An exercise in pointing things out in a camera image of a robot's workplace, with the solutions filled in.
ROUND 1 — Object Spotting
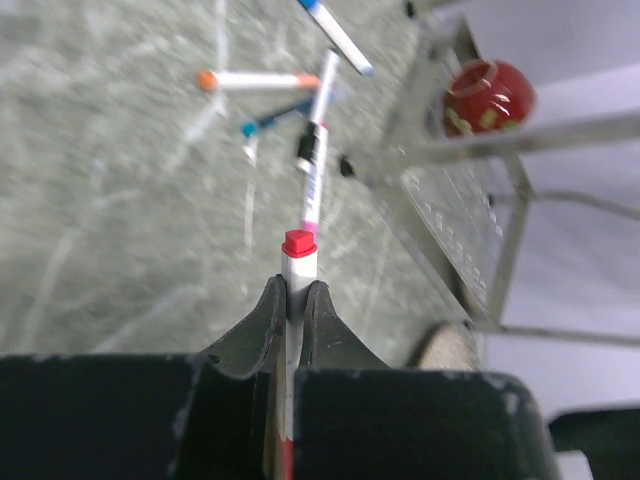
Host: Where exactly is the pink capped white marker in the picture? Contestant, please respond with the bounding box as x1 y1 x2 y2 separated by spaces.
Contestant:
302 124 328 238

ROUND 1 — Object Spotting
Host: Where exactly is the small red bowl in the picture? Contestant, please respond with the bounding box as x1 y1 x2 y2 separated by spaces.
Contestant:
443 59 537 138

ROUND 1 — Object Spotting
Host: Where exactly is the red capped white marker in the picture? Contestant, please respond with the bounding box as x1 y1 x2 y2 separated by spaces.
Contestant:
267 230 318 479

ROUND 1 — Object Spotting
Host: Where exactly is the orange capped white marker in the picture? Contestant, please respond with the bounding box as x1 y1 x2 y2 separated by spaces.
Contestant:
197 70 321 92

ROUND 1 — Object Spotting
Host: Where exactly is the black capped white marker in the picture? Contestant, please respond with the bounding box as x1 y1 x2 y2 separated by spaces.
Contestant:
296 49 340 174

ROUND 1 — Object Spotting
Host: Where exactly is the dark blue pen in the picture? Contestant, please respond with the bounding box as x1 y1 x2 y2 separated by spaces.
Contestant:
240 97 313 138

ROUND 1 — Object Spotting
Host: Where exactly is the speckled grey plate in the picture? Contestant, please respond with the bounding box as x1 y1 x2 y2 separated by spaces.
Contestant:
406 321 480 370

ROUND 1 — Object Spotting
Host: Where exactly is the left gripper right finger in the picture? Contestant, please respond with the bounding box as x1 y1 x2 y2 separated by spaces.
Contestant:
298 281 389 371

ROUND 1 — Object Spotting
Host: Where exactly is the steel dish rack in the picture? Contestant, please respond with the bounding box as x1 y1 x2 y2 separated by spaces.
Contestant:
350 1 639 346

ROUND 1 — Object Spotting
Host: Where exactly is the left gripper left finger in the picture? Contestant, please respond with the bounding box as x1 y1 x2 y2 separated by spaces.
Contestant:
202 275 287 380

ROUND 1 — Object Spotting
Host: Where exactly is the blue capped white marker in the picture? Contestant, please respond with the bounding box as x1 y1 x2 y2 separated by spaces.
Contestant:
298 0 374 77

